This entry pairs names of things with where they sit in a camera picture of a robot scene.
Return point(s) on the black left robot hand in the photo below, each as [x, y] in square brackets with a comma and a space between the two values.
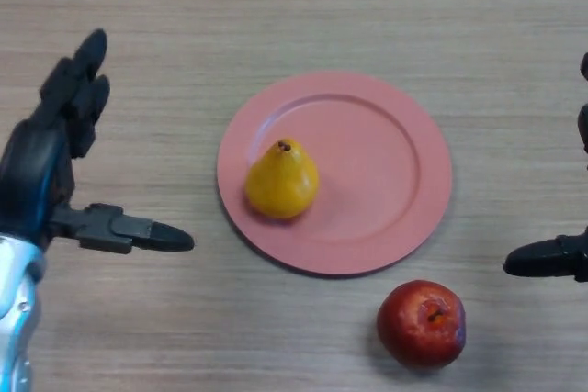
[37, 167]

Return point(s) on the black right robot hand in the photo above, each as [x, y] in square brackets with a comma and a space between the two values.
[546, 259]

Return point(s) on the pink round plate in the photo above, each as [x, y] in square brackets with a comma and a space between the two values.
[349, 171]

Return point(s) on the yellow pear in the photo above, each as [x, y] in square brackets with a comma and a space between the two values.
[282, 183]

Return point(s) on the red apple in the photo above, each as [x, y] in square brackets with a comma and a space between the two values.
[420, 323]

